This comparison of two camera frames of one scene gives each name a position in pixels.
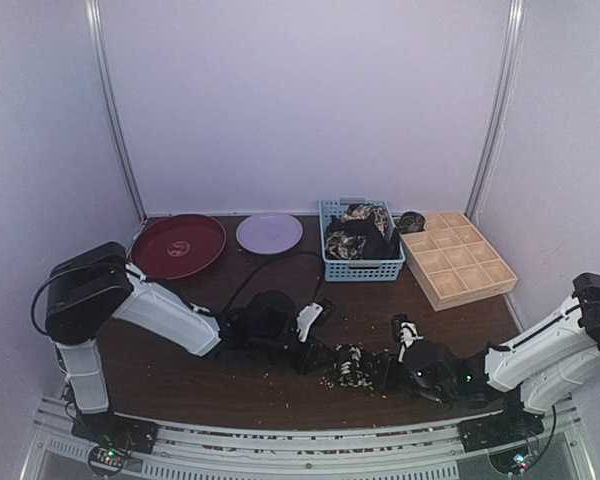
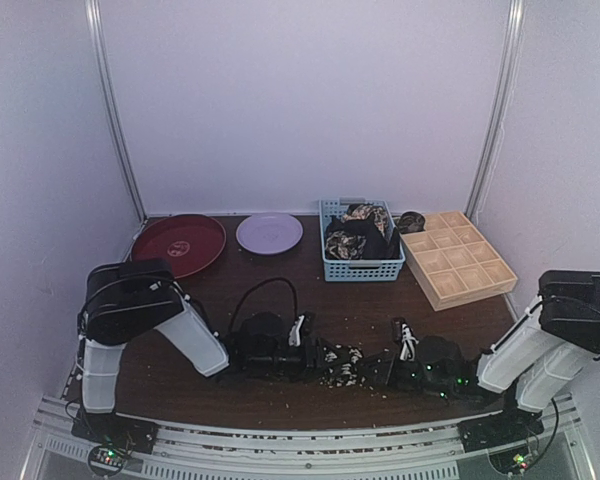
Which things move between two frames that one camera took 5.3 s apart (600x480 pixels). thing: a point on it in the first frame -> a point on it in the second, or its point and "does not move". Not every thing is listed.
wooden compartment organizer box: [455, 262] does not move
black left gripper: [309, 363] -> [312, 365]
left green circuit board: [111, 459] does not move
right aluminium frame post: [499, 113] does not move
